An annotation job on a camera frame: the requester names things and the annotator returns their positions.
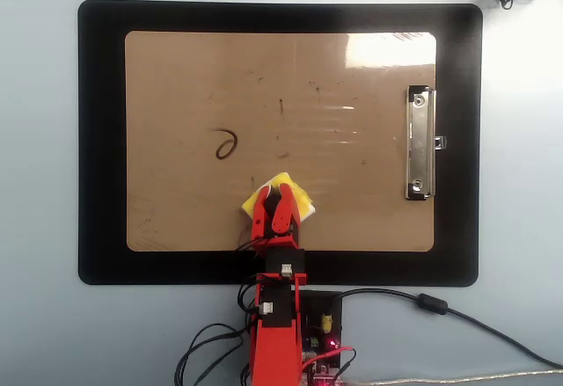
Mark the silver USB cable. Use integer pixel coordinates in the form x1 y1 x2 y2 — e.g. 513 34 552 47
338 368 563 386

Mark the silver metal clipboard clip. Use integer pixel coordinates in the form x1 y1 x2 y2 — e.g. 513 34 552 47
403 84 448 202

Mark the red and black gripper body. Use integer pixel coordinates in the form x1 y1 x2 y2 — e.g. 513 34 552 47
252 222 307 277

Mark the black mat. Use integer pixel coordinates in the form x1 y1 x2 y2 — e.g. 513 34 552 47
77 0 484 288

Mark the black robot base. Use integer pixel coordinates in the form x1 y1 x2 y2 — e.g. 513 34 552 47
299 289 345 368

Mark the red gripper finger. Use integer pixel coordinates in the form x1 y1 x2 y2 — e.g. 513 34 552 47
270 182 303 235
252 185 274 238

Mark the yellow sponge with black knob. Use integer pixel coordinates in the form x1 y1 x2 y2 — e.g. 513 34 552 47
240 172 318 224

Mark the red wire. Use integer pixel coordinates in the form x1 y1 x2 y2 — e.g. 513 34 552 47
303 346 357 370

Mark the controller circuit board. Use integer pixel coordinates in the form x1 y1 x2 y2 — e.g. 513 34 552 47
302 335 353 386

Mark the black power cable with ferrite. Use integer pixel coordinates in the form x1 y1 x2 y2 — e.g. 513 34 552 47
340 288 563 369

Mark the brown clipboard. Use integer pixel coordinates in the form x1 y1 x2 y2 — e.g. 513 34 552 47
124 30 438 253

